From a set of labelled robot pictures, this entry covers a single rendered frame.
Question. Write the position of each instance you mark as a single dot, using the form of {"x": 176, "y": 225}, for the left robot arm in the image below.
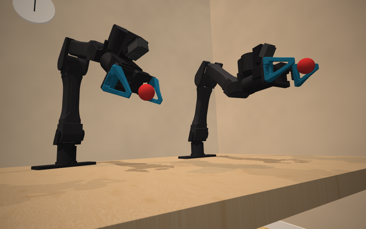
{"x": 208, "y": 76}

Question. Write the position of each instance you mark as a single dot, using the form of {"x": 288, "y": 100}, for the red sphere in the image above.
{"x": 306, "y": 66}
{"x": 146, "y": 92}

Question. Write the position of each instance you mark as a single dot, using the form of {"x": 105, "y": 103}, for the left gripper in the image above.
{"x": 276, "y": 75}

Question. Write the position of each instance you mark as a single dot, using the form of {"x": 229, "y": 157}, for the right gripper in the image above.
{"x": 123, "y": 80}

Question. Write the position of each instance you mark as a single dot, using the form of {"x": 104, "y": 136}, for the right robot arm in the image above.
{"x": 122, "y": 47}

